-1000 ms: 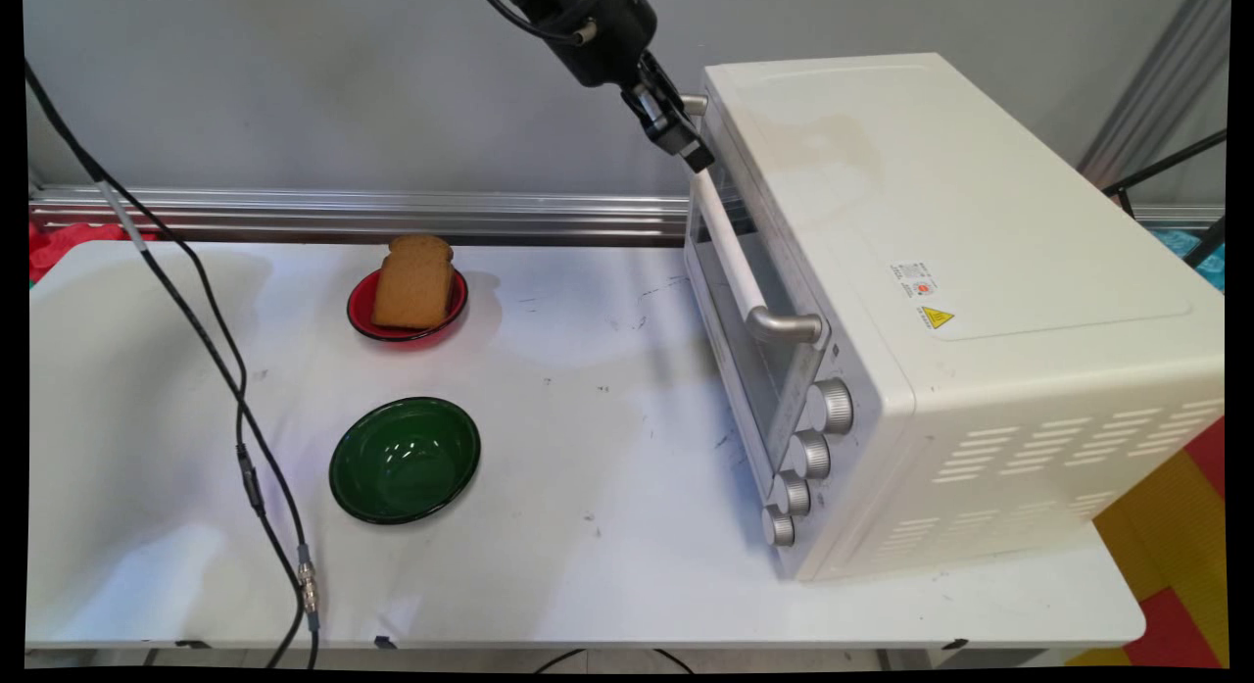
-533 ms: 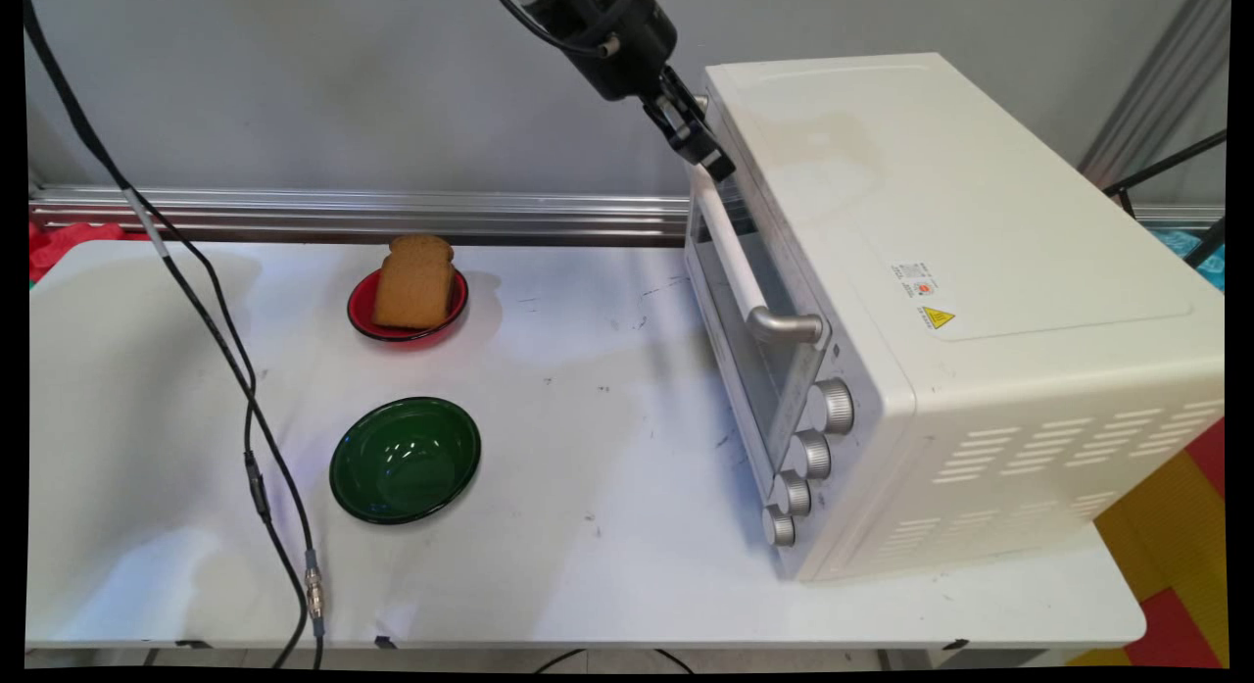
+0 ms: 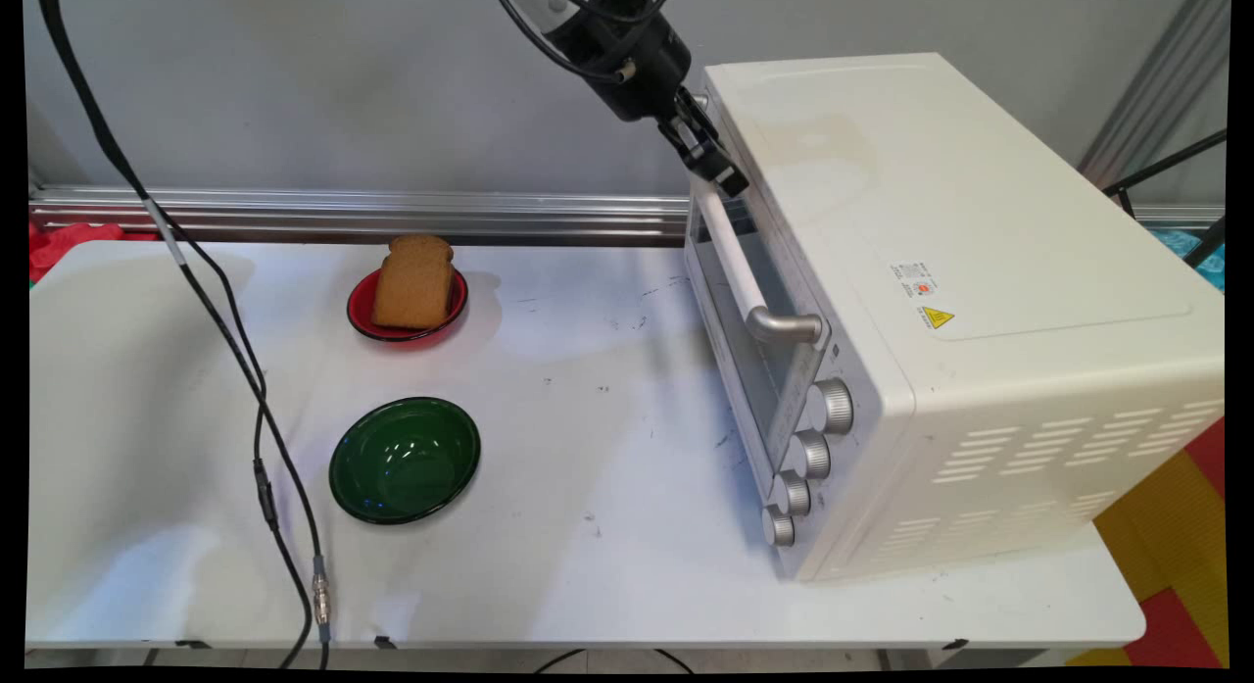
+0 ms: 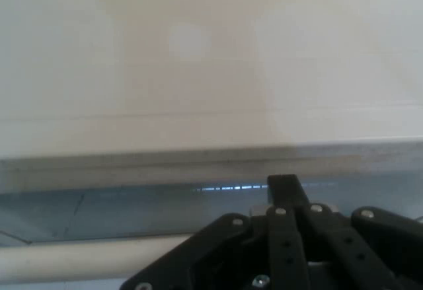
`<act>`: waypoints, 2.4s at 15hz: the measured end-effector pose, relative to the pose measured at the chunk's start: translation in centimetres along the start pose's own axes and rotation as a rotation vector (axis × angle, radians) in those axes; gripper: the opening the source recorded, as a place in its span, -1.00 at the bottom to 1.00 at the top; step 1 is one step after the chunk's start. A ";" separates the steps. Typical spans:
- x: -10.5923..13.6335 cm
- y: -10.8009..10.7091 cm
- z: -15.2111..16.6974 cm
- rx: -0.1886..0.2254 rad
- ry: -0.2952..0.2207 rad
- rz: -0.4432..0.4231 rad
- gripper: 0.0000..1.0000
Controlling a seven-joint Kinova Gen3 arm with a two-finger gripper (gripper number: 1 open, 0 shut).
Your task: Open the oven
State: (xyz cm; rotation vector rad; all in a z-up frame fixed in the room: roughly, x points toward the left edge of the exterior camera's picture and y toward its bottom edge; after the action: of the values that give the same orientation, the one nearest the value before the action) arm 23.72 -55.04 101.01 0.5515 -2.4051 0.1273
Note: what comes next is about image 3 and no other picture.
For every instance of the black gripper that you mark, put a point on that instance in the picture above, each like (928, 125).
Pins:
(632, 56)

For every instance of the glass oven door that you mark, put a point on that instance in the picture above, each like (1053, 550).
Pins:
(759, 360)

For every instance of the white printed oven label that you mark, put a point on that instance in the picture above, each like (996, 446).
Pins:
(915, 278)

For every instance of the yellow warning sticker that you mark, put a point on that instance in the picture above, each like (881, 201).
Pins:
(937, 317)

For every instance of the large silver oven knob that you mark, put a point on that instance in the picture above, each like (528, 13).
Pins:
(834, 406)

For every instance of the white toaster oven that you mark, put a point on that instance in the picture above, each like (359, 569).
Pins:
(980, 271)

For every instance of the red plate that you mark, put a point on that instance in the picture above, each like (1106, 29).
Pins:
(453, 317)

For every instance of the brown bread slice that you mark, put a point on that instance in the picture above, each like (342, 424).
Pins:
(412, 286)

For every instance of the small silver oven knob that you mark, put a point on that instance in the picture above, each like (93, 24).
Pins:
(779, 526)

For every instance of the dark green bowl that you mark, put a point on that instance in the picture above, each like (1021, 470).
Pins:
(405, 460)

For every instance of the black tripod stand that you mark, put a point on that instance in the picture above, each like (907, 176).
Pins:
(1166, 164)

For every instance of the teal patterned mat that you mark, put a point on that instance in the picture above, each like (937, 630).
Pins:
(1197, 257)

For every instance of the red cloth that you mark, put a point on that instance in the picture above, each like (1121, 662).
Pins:
(69, 244)

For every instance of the aluminium profile rail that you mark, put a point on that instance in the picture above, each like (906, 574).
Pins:
(441, 213)

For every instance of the aluminium frame post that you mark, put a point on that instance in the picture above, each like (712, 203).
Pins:
(1161, 85)

